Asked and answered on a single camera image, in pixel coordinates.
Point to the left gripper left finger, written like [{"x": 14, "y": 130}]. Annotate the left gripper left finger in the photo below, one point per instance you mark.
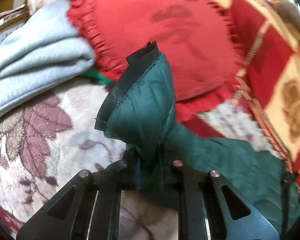
[{"x": 87, "y": 207}]

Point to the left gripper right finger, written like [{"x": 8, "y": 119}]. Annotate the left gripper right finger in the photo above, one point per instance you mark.
[{"x": 208, "y": 205}]

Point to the green quilted puffer jacket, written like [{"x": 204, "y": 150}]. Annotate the green quilted puffer jacket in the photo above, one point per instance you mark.
[{"x": 140, "y": 111}]

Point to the floral white red bedspread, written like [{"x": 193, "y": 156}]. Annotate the floral white red bedspread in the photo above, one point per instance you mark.
[{"x": 47, "y": 140}]

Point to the light blue folded cloth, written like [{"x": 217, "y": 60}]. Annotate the light blue folded cloth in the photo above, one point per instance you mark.
[{"x": 40, "y": 55}]

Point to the red heart ruffled pillow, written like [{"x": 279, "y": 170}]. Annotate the red heart ruffled pillow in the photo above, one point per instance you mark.
[{"x": 196, "y": 37}]

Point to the red checkered rose blanket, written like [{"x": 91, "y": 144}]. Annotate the red checkered rose blanket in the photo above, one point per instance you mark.
[{"x": 265, "y": 105}]

